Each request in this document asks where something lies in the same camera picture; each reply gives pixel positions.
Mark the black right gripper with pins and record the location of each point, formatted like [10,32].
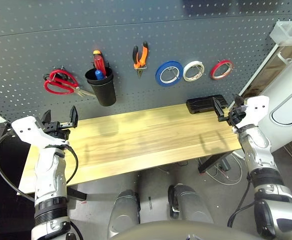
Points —
[234,116]

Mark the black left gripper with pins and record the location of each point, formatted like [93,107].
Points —
[58,130]

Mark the red tape roll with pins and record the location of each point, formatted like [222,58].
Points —
[214,75]

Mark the orange black pliers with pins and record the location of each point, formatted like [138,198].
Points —
[139,58]

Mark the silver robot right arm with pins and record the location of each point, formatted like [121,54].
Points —
[258,155]

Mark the dark grey pegboard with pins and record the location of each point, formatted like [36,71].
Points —
[160,25]

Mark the black tool case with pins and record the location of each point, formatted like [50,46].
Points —
[200,105]

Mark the black plastic cup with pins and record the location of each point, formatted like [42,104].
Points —
[105,95]

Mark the white tape roll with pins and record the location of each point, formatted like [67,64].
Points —
[185,75]

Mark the black power adapter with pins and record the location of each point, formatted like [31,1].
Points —
[224,165]

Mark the black cup hook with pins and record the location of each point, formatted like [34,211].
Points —
[108,63]

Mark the orange black screwdriver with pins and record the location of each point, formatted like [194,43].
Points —
[97,52]

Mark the blue tape roll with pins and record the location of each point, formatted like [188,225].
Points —
[158,77]

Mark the clear plastic bin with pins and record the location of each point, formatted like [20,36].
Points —
[286,35]

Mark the silver robot right leg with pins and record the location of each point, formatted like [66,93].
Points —
[193,202]

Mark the silver robot leg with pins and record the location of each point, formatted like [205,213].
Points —
[193,202]
[124,212]

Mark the silver robot left leg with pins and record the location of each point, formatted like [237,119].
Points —
[124,212]

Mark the grey robot torso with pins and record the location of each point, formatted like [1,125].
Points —
[185,231]

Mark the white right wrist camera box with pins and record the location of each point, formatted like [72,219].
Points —
[256,110]

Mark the white frame post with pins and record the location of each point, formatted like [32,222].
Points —
[258,70]

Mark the white plastic bracket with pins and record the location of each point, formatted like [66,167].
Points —
[283,58]

